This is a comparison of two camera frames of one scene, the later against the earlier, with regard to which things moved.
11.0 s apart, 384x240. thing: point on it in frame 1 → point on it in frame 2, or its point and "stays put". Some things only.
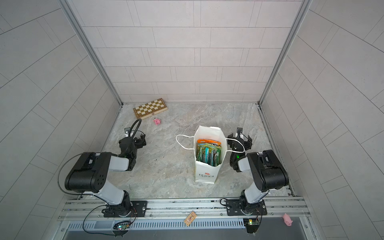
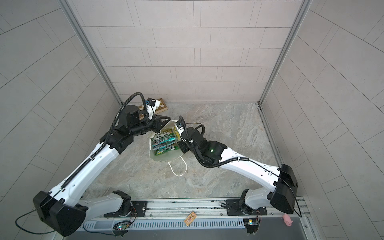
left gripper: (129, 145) → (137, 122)
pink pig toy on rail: (287, 220) stays put
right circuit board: (252, 224) stays put
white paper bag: (205, 173) → (162, 124)
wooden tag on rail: (190, 218) stays put
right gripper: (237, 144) → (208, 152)
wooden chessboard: (150, 108) stays put
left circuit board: (121, 228) stays put
